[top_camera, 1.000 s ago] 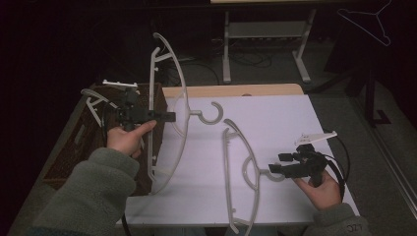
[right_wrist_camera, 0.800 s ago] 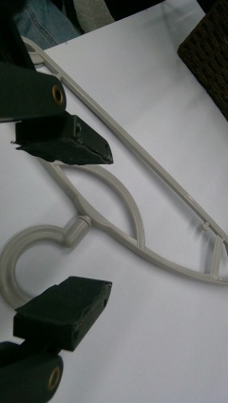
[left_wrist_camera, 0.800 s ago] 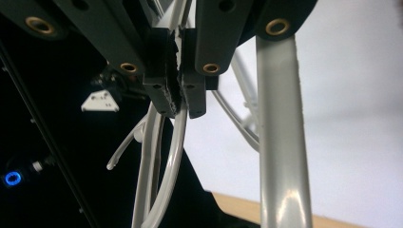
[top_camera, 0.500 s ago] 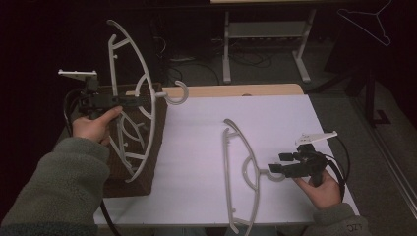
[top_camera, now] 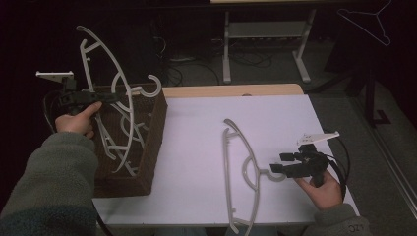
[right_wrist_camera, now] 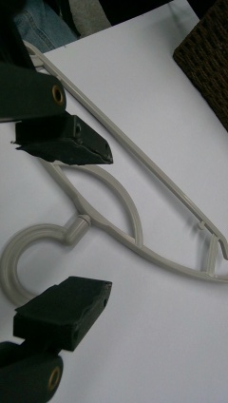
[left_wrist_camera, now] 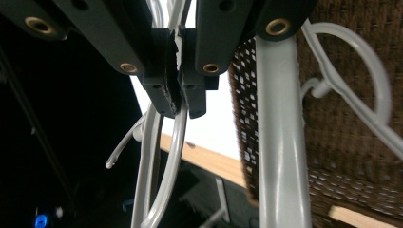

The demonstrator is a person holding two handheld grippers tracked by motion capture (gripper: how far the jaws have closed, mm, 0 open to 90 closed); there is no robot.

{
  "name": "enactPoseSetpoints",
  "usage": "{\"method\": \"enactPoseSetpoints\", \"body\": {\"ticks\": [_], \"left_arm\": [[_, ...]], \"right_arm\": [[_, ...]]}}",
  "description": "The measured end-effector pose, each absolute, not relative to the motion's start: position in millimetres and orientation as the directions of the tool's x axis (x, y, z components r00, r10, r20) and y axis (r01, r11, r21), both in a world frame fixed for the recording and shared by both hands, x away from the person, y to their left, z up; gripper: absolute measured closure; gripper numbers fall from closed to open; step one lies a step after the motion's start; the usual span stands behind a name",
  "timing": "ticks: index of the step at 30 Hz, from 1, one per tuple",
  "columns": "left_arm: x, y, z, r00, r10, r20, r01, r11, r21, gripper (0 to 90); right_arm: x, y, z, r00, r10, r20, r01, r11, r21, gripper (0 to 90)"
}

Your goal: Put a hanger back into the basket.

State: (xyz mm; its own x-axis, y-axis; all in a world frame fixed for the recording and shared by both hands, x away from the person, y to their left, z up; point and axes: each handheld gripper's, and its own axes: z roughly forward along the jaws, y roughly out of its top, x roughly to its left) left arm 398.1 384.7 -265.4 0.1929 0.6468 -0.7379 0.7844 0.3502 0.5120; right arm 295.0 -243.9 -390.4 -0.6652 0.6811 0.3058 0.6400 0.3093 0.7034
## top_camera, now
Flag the white metal desk frame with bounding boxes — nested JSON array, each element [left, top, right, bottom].
[[221, 9, 318, 85]]

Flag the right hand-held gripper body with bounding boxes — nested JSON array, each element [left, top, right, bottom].
[[287, 131, 340, 188]]

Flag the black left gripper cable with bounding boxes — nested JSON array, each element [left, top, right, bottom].
[[42, 88, 68, 135]]

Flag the person's right hand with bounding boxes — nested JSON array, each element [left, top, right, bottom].
[[294, 170, 343, 210]]

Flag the brown woven basket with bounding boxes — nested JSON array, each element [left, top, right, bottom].
[[88, 83, 168, 199]]

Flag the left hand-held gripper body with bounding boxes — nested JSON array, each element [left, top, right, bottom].
[[35, 71, 99, 116]]

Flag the thin wire clothes hanger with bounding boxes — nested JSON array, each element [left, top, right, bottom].
[[336, 0, 393, 47]]

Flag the white sheet mat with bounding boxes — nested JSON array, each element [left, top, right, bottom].
[[92, 94, 360, 228]]

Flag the black floor cables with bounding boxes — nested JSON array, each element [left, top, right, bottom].
[[149, 32, 296, 87]]

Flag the black floor stand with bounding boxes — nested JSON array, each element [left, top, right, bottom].
[[308, 48, 392, 128]]

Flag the person's left hand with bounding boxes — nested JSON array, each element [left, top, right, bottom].
[[54, 101, 103, 139]]

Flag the metal floor rail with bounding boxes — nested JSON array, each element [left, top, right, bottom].
[[351, 97, 417, 219]]

